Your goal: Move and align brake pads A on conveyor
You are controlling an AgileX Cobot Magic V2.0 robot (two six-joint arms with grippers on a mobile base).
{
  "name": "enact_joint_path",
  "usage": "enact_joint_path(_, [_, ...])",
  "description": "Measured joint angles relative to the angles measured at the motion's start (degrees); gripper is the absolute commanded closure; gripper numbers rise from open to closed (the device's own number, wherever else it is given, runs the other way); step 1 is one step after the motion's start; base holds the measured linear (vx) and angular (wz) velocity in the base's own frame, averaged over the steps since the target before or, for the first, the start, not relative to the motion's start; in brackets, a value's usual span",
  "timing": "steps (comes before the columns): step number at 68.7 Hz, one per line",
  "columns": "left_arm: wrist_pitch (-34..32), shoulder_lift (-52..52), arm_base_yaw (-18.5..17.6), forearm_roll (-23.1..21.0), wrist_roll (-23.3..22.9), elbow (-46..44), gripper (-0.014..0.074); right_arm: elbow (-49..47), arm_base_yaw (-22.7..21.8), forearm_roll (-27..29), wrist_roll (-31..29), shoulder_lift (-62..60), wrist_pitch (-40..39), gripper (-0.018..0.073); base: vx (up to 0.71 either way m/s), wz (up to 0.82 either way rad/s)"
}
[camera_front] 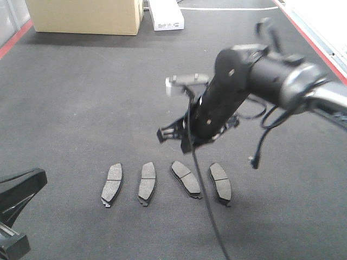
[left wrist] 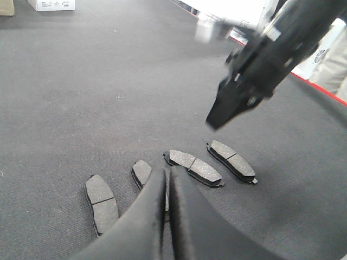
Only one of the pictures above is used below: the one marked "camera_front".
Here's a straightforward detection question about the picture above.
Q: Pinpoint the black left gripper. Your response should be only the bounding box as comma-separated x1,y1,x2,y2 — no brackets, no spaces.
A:
1,168,47,259

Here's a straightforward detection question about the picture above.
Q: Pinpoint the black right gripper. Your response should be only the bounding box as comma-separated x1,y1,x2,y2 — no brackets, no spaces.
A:
157,44,268,147

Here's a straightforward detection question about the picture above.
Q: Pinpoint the grey brake pad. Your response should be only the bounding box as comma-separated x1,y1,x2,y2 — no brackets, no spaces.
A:
171,161,202,199
208,162,232,207
138,162,157,207
101,163,123,208

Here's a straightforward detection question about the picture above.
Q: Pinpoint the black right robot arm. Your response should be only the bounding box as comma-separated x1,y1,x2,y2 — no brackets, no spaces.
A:
157,44,346,153

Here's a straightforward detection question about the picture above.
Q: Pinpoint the dark grey conveyor belt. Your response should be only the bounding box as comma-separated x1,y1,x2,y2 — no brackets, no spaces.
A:
1,1,346,259

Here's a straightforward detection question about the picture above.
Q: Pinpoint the white carton box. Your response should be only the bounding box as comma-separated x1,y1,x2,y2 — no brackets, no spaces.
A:
148,0,184,31

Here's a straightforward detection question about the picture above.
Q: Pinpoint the cardboard box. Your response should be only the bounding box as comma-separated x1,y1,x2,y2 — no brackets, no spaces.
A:
25,0,144,36

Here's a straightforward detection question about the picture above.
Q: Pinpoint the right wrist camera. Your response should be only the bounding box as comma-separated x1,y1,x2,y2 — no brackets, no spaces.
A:
165,73,210,96

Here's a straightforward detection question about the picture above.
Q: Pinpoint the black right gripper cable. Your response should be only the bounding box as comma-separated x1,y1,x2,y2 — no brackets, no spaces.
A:
184,16,293,260

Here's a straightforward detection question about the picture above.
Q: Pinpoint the red conveyor frame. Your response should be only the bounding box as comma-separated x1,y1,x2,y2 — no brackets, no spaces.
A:
0,0,347,87

